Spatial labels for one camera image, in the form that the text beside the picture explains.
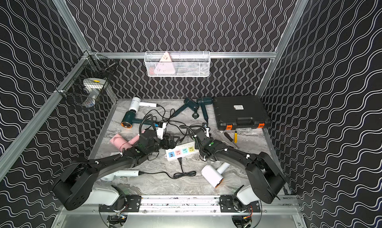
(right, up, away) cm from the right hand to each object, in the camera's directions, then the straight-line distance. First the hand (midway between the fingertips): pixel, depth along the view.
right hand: (202, 139), depth 89 cm
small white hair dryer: (-48, +24, +23) cm, 58 cm away
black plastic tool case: (+23, +16, +16) cm, 33 cm away
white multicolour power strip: (-12, -7, +1) cm, 14 cm away
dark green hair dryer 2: (+2, +25, +23) cm, 34 cm away
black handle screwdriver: (+19, -1, +8) cm, 21 cm away
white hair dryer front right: (+6, -19, -9) cm, 22 cm away
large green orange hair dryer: (-50, +13, +15) cm, 54 cm away
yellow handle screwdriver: (+23, 0, +9) cm, 25 cm away
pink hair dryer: (-50, -3, +2) cm, 50 cm away
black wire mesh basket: (-73, +46, +8) cm, 87 cm away
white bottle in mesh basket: (-60, +29, -8) cm, 67 cm away
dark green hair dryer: (-8, +23, +23) cm, 33 cm away
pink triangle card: (-22, +44, 0) cm, 49 cm away
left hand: (-16, +3, -6) cm, 17 cm away
